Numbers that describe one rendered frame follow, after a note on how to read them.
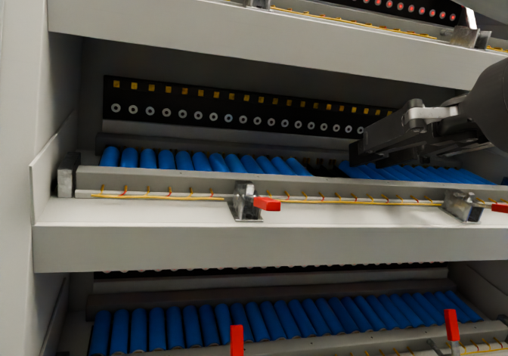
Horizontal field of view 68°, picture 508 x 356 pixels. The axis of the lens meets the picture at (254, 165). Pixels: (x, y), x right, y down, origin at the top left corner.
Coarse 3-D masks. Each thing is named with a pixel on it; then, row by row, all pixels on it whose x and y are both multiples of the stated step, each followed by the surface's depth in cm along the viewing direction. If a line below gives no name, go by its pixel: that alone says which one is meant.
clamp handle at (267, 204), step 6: (246, 186) 35; (252, 186) 35; (246, 192) 35; (252, 192) 36; (246, 198) 35; (252, 198) 33; (258, 198) 31; (264, 198) 31; (270, 198) 32; (258, 204) 31; (264, 204) 30; (270, 204) 29; (276, 204) 29; (270, 210) 29; (276, 210) 29
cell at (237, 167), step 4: (228, 156) 47; (232, 156) 46; (236, 156) 47; (228, 160) 46; (232, 160) 45; (236, 160) 45; (228, 164) 45; (232, 164) 44; (236, 164) 44; (240, 164) 44; (228, 168) 45; (232, 168) 44; (236, 168) 43; (240, 168) 43; (244, 168) 44; (240, 172) 42; (244, 172) 42
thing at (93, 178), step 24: (96, 168) 36; (120, 168) 37; (168, 192) 37; (192, 192) 37; (216, 192) 39; (264, 192) 40; (288, 192) 41; (312, 192) 42; (336, 192) 42; (360, 192) 43; (384, 192) 44; (408, 192) 45; (432, 192) 46; (480, 192) 48; (504, 192) 49
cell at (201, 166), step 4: (200, 152) 46; (196, 156) 45; (200, 156) 45; (204, 156) 45; (192, 160) 46; (196, 160) 44; (200, 160) 43; (204, 160) 44; (196, 164) 43; (200, 164) 42; (204, 164) 42; (208, 164) 43; (196, 168) 43; (200, 168) 42; (204, 168) 41; (208, 168) 41
